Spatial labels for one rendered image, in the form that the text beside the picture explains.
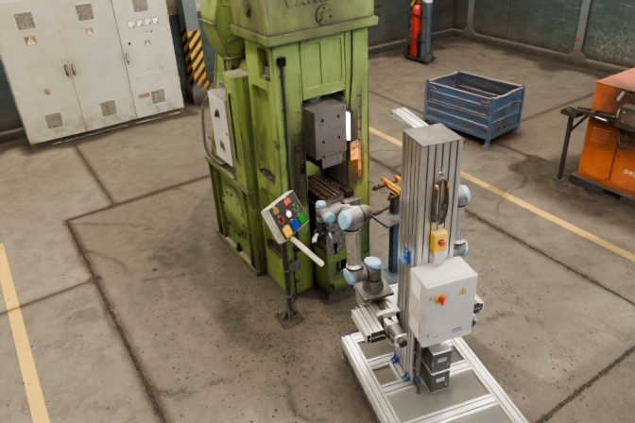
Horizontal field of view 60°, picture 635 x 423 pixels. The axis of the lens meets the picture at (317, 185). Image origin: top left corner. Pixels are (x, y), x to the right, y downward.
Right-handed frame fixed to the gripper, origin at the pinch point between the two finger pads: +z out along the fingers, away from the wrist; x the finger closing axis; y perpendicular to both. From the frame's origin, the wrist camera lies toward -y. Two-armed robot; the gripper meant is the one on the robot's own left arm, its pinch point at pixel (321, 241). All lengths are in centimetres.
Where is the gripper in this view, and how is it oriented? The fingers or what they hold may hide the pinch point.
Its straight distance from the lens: 411.4
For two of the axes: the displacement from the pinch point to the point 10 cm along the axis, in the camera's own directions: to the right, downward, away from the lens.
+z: 0.5, 8.7, 4.8
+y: 3.2, 4.5, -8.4
